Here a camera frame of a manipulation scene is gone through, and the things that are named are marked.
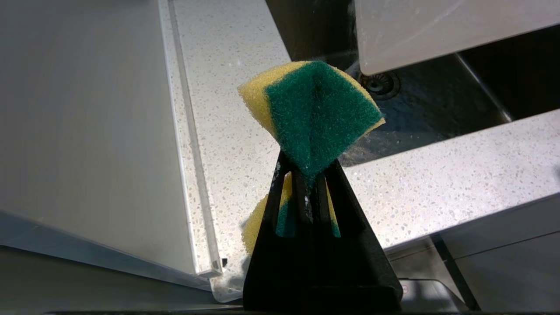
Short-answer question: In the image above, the speckled stone countertop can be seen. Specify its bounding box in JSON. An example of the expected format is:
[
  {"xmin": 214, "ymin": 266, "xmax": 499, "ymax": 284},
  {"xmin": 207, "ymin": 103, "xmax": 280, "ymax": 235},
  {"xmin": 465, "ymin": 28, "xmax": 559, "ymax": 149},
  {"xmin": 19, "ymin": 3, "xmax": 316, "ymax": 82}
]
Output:
[{"xmin": 158, "ymin": 0, "xmax": 560, "ymax": 303}]

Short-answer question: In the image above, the white plastic cutting board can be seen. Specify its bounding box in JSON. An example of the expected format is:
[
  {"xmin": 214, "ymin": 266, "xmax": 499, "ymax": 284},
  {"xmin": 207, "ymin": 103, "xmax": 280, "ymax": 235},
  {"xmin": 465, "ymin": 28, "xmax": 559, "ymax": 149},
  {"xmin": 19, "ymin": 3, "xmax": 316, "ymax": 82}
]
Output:
[{"xmin": 353, "ymin": 0, "xmax": 560, "ymax": 76}]

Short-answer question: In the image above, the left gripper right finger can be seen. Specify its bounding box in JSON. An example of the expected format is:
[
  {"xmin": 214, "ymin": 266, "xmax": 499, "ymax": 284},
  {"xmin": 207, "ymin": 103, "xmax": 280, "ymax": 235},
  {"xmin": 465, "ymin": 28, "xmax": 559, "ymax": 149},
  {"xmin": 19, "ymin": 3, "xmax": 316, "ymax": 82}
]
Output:
[{"xmin": 311, "ymin": 158, "xmax": 403, "ymax": 312}]

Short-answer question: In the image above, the grey metal panel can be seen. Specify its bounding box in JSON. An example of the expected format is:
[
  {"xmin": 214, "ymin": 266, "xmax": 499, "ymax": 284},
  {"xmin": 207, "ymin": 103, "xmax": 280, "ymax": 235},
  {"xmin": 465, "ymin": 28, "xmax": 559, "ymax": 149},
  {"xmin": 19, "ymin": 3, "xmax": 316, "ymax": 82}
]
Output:
[{"xmin": 0, "ymin": 0, "xmax": 224, "ymax": 292}]

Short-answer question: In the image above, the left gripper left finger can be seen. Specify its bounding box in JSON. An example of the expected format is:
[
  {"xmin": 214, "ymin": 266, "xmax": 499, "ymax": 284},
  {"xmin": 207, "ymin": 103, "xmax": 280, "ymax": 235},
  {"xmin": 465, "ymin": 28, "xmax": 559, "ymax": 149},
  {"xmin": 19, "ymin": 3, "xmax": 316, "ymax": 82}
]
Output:
[{"xmin": 243, "ymin": 150, "xmax": 313, "ymax": 312}]

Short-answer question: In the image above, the grey cabinet door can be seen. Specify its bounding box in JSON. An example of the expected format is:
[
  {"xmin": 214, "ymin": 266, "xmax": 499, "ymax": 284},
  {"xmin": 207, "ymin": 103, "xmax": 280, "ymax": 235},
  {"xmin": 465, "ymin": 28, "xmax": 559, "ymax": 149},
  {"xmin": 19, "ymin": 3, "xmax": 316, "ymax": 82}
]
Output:
[{"xmin": 385, "ymin": 192, "xmax": 560, "ymax": 312}]

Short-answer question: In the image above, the yellow green scrub sponge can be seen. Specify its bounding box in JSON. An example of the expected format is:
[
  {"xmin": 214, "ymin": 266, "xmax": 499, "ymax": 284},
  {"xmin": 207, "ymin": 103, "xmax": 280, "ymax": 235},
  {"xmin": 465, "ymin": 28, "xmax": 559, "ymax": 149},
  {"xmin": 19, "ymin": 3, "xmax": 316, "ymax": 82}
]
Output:
[{"xmin": 237, "ymin": 60, "xmax": 386, "ymax": 255}]

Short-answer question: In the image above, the dark kitchen sink basin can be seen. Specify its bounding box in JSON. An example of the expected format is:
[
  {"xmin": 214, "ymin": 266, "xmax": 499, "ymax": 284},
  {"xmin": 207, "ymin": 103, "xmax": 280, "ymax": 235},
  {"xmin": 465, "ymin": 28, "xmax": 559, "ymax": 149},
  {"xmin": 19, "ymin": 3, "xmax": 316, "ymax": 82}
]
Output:
[{"xmin": 266, "ymin": 0, "xmax": 560, "ymax": 167}]

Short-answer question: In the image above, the metal sink drain strainer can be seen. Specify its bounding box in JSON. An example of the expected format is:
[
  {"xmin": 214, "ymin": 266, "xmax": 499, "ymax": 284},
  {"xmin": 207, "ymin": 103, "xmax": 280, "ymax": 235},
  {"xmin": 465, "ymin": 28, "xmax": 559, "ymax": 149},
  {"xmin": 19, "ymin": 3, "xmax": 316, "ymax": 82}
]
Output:
[{"xmin": 360, "ymin": 71, "xmax": 401, "ymax": 101}]

